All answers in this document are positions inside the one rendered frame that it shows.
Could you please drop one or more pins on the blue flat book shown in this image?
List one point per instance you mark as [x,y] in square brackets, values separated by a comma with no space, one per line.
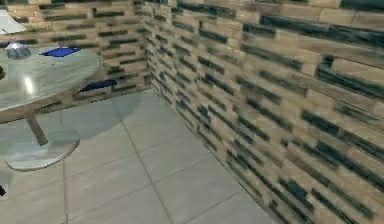
[60,51]

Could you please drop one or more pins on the dark round object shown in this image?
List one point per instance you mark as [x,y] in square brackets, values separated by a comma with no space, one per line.
[1,71]

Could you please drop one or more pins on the round glass pedestal table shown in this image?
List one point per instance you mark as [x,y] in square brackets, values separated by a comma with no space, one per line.
[43,80]

